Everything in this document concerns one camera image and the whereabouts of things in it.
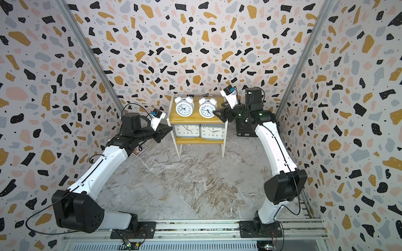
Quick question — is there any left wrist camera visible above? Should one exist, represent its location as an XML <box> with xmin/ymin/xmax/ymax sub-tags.
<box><xmin>150</xmin><ymin>108</ymin><xmax>166</xmax><ymax>131</ymax></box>

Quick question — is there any black flat case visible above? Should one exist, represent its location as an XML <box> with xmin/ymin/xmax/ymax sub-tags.
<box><xmin>236</xmin><ymin>118</ymin><xmax>259</xmax><ymax>137</ymax></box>

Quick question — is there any wooden shelf white metal frame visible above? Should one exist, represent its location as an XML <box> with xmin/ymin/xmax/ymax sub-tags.
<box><xmin>167</xmin><ymin>95</ymin><xmax>228</xmax><ymax>157</ymax></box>

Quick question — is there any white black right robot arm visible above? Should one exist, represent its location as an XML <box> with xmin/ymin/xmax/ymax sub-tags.
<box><xmin>215</xmin><ymin>85</ymin><xmax>307</xmax><ymax>225</ymax></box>

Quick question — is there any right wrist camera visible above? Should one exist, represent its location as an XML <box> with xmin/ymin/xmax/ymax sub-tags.
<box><xmin>220</xmin><ymin>85</ymin><xmax>239</xmax><ymax>109</ymax></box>

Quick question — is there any grey square clock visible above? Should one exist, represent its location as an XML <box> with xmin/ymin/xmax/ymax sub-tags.
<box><xmin>200</xmin><ymin>124</ymin><xmax>226</xmax><ymax>140</ymax></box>
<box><xmin>174</xmin><ymin>124</ymin><xmax>200</xmax><ymax>138</ymax></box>

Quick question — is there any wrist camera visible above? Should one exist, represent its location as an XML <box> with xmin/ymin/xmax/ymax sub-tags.
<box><xmin>220</xmin><ymin>85</ymin><xmax>239</xmax><ymax>109</ymax></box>
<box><xmin>150</xmin><ymin>108</ymin><xmax>166</xmax><ymax>131</ymax></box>

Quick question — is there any white twin-bell clock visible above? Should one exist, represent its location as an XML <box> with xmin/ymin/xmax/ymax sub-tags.
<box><xmin>198</xmin><ymin>94</ymin><xmax>217</xmax><ymax>119</ymax></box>
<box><xmin>174</xmin><ymin>93</ymin><xmax>194</xmax><ymax>117</ymax></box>

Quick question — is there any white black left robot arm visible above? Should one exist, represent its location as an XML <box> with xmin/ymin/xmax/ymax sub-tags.
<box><xmin>51</xmin><ymin>109</ymin><xmax>172</xmax><ymax>236</ymax></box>

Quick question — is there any small picture card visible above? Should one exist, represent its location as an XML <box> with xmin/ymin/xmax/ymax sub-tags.
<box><xmin>133</xmin><ymin>145</ymin><xmax>148</xmax><ymax>157</ymax></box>

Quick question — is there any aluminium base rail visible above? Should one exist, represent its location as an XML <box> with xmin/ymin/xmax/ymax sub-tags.
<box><xmin>61</xmin><ymin>219</ymin><xmax>332</xmax><ymax>251</ymax></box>

